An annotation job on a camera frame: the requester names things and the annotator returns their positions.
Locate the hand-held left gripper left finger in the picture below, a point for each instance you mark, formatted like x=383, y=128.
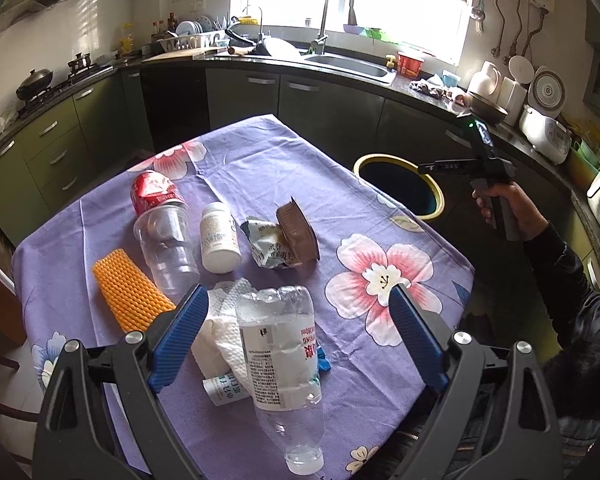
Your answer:
x=181, y=327

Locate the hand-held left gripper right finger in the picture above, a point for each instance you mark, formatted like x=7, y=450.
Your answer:
x=414, y=340

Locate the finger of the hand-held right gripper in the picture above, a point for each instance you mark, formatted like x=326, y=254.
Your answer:
x=445, y=166

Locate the white paper towel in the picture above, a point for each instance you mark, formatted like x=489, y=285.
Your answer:
x=220, y=325

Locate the yellow-rimmed trash bin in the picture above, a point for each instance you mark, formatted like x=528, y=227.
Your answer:
x=400, y=182

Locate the clear plastic cup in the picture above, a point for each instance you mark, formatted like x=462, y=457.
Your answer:
x=167, y=250

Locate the snack wrapper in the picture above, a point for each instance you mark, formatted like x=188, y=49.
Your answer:
x=267, y=245

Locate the person's right forearm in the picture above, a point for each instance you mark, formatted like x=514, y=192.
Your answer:
x=565, y=280

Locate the person's right hand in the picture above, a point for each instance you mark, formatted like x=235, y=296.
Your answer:
x=527, y=210

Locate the dark frying pan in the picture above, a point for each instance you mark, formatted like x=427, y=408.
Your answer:
x=487, y=107

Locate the white kettle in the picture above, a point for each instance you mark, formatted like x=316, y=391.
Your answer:
x=485, y=80

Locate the white rice cooker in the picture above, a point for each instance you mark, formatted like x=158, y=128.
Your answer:
x=545, y=130

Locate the orange foam fruit net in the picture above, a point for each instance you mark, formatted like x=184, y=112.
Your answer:
x=125, y=290

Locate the crumpled dish cloth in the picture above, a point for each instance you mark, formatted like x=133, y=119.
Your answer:
x=432, y=89

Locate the small white tube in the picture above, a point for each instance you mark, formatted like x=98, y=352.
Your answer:
x=225, y=390

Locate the white pill bottle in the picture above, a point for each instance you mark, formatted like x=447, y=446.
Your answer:
x=219, y=240

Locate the red plastic container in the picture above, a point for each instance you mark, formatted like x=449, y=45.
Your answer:
x=411, y=64

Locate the clear plastic water bottle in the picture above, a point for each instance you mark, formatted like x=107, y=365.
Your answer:
x=280, y=360

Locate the hanging metal ladle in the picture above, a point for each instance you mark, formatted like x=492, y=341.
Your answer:
x=477, y=10

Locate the steel kitchen sink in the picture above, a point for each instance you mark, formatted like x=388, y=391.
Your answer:
x=352, y=67

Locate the red soda can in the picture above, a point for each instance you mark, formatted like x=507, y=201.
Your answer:
x=152, y=190

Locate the brown plastic pudding cup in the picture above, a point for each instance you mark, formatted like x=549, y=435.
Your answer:
x=295, y=230

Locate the purple floral tablecloth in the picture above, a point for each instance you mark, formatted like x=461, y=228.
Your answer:
x=280, y=160

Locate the purple bowl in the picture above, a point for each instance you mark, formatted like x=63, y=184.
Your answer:
x=353, y=29

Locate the tall kitchen faucet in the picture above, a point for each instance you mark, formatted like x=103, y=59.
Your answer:
x=325, y=20

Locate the white round plate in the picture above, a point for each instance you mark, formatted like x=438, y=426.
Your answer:
x=280, y=47

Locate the green base cabinets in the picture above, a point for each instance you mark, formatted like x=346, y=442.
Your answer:
x=55, y=145

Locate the gas stove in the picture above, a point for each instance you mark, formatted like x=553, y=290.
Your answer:
x=65, y=87

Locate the wooden cutting board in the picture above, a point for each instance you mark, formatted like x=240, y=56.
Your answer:
x=177, y=55

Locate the black wok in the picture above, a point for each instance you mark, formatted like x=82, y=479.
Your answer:
x=34, y=85

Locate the small dark pot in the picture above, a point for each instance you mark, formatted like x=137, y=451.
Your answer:
x=79, y=62

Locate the dish rack with dishes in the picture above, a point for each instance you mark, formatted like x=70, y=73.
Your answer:
x=190, y=35

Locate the yellow bottle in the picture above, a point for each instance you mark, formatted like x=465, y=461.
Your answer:
x=127, y=40

